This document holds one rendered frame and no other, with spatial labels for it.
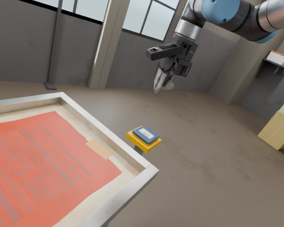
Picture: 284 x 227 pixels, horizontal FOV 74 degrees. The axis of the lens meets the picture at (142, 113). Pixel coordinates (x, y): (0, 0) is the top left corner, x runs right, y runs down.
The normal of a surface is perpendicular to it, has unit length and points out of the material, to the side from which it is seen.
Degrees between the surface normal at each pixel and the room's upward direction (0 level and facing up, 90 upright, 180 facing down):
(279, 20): 143
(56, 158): 0
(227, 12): 89
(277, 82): 90
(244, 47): 90
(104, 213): 0
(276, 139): 90
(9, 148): 0
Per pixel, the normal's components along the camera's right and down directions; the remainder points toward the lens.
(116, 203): 0.35, -0.82
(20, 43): 0.56, 0.57
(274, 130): -0.78, 0.01
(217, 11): 0.13, 0.50
